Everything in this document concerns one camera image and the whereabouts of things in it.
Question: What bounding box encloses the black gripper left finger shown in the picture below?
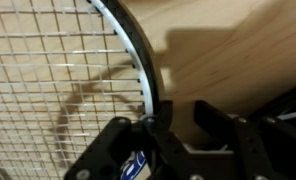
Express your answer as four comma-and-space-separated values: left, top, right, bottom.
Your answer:
63, 99, 192, 180

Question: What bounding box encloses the white blue teal tennis racket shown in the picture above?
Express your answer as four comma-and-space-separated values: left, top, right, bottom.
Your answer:
0, 0, 166, 180

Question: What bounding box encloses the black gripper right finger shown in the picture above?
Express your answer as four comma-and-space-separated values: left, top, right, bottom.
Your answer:
192, 99, 296, 180

